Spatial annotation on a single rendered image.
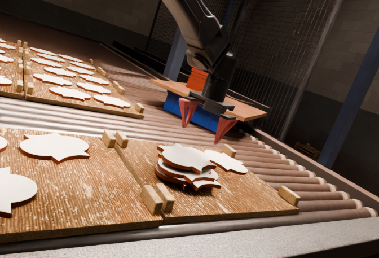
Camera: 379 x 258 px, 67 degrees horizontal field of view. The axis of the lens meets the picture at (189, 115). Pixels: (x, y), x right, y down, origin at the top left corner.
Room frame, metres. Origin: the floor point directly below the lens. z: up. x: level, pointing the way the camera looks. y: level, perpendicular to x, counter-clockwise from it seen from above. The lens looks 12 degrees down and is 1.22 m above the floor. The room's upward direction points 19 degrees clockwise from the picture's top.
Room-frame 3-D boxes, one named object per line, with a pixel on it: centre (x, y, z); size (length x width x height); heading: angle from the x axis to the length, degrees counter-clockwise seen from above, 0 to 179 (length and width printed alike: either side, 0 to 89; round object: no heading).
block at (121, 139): (0.72, 0.15, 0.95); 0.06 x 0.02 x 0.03; 35
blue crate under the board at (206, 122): (1.44, -0.06, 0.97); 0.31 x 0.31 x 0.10; 67
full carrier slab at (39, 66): (1.40, 0.64, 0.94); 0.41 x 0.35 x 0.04; 125
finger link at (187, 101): (0.70, -0.01, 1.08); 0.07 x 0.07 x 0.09; 60
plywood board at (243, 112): (1.50, -0.09, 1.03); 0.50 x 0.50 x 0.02; 67
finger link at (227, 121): (0.67, -0.07, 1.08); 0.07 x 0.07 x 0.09; 60
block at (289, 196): (0.72, -0.32, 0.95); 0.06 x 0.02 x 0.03; 35
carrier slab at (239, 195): (0.72, -0.08, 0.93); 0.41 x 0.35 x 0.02; 125
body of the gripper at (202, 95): (0.68, -0.04, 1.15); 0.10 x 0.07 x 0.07; 60
